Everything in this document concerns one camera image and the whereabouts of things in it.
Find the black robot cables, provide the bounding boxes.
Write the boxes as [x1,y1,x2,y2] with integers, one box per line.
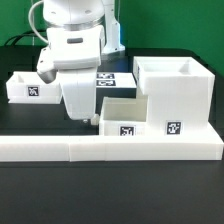
[2,29,48,47]

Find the white drawer tray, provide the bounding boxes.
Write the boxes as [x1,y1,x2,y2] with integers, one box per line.
[91,97,147,136]
[6,71,62,104]

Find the white rear drawer tray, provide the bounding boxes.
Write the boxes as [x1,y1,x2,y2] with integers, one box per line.
[6,71,62,104]

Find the white drawer cabinet box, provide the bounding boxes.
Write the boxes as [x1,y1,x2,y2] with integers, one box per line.
[133,56,215,135]

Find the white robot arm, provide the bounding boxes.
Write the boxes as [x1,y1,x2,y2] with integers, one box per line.
[35,0,125,120]

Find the white marker base plate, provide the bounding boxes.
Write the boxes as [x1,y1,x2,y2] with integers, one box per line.
[96,72,136,88]

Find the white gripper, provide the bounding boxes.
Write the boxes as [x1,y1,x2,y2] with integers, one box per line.
[57,68,97,120]

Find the white L-shaped fence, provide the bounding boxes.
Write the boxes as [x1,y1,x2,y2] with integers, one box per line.
[0,126,224,162]

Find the white front drawer tray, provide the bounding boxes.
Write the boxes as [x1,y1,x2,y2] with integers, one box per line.
[91,97,147,136]

